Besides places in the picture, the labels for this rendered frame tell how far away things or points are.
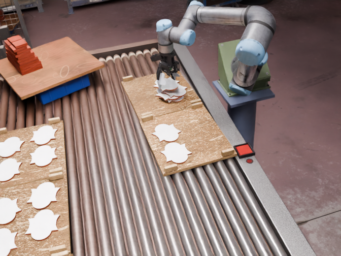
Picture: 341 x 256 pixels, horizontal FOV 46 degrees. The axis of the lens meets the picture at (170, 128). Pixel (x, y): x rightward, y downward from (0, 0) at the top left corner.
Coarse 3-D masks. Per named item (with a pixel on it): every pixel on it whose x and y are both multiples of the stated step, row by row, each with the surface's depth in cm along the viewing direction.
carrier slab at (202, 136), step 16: (176, 112) 210; (192, 112) 209; (208, 112) 208; (144, 128) 201; (176, 128) 199; (192, 128) 198; (208, 128) 198; (160, 144) 191; (192, 144) 189; (208, 144) 188; (224, 144) 187; (160, 160) 182; (192, 160) 181; (208, 160) 180
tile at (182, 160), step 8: (168, 144) 189; (176, 144) 189; (184, 144) 188; (160, 152) 185; (168, 152) 185; (176, 152) 184; (184, 152) 184; (168, 160) 181; (176, 160) 180; (184, 160) 180
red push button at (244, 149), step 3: (237, 147) 186; (240, 147) 186; (243, 147) 186; (246, 147) 186; (249, 147) 186; (237, 150) 185; (240, 150) 184; (243, 150) 184; (246, 150) 184; (249, 150) 184; (240, 153) 183; (243, 153) 183; (246, 153) 183
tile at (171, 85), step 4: (156, 80) 220; (168, 80) 219; (172, 80) 219; (156, 84) 217; (168, 84) 216; (172, 84) 215; (176, 84) 215; (164, 88) 213; (168, 88) 212; (172, 88) 212; (176, 88) 213
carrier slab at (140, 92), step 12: (132, 84) 234; (144, 84) 233; (180, 84) 230; (132, 96) 224; (144, 96) 223; (192, 96) 220; (144, 108) 214; (156, 108) 214; (168, 108) 213; (180, 108) 212
